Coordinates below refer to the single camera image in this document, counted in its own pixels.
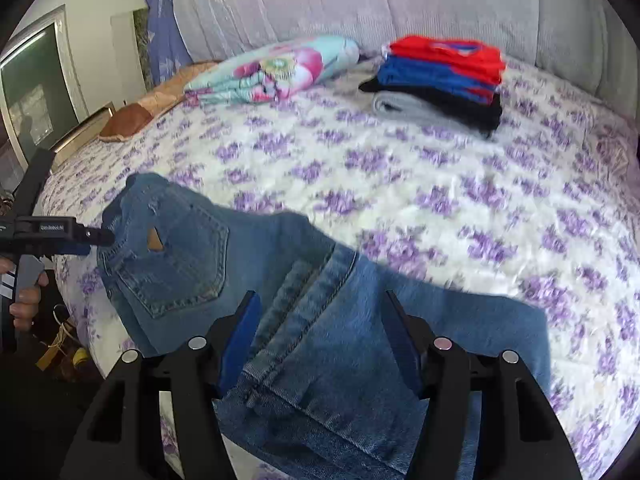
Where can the blue floral cloth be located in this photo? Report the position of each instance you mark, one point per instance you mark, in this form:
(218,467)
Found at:
(165,35)

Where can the wooden hanger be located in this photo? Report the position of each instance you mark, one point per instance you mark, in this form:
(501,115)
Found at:
(55,347)

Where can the folded red garment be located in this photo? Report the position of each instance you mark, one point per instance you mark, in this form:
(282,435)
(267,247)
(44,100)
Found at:
(440,52)

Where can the folded black garment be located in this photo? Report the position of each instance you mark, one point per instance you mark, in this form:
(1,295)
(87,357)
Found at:
(465,110)

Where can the framed mirror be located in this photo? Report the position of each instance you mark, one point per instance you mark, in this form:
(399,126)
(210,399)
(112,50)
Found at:
(35,85)

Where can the person's left hand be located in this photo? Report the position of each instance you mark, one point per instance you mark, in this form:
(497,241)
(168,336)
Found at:
(25,305)

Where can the brown orange pillow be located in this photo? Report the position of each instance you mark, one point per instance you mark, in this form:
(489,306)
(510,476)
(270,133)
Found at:
(130,117)

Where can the folded turquoise floral blanket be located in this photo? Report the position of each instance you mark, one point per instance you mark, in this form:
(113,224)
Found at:
(280,70)

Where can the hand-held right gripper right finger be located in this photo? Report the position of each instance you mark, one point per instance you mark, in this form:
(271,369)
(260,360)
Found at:
(405,345)

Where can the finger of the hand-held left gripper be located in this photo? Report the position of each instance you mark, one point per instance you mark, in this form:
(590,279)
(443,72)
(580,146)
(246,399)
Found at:
(85,237)

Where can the folded blue garment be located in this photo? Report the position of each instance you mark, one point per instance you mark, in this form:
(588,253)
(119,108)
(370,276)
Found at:
(415,72)

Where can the folded grey garment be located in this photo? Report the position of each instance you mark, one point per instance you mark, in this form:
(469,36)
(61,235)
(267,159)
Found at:
(410,107)

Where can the light wooden frame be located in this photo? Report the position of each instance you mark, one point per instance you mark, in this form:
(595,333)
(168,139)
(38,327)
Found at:
(85,132)

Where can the purple floral bedspread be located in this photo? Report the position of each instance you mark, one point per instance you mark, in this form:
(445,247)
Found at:
(400,170)

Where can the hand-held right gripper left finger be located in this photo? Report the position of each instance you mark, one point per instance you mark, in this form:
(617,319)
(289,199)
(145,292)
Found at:
(240,340)

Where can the blue denim pants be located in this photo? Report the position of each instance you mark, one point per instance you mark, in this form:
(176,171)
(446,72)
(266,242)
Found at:
(310,280)

